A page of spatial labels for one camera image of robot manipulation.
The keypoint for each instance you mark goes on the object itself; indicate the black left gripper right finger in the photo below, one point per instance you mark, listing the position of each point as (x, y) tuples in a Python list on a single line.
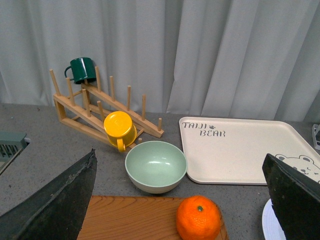
[(295, 199)]

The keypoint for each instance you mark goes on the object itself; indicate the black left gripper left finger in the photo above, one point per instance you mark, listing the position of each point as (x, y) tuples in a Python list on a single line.
[(57, 210)]

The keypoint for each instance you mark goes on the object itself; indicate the white round plate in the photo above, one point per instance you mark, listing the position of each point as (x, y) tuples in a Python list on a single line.
[(271, 227)]

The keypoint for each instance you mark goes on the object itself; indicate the orange mandarin fruit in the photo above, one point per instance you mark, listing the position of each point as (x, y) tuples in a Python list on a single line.
[(198, 218)]

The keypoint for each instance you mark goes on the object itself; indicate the wooden cutting board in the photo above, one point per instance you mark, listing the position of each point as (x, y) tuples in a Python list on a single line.
[(135, 218)]

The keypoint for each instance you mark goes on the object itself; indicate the green plastic basket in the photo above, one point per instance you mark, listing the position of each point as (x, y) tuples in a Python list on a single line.
[(11, 145)]

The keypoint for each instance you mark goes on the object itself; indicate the beige bear tray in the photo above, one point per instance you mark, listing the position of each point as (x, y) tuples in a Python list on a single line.
[(232, 151)]

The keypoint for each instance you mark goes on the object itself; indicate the yellow mug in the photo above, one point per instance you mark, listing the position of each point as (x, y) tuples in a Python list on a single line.
[(120, 129)]

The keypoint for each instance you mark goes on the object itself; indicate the wooden peg drying rack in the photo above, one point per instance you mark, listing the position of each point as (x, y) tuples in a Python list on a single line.
[(83, 110)]

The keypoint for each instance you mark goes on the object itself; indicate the light green bowl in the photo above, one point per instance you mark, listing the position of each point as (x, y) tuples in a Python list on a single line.
[(156, 167)]

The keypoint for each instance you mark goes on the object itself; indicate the grey curtain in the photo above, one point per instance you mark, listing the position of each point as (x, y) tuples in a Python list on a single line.
[(254, 59)]

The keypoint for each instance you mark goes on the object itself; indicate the dark green mug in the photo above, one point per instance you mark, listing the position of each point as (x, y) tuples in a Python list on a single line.
[(82, 69)]

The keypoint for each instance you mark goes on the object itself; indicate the white wire cup rack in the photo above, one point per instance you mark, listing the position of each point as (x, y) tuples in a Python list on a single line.
[(315, 132)]

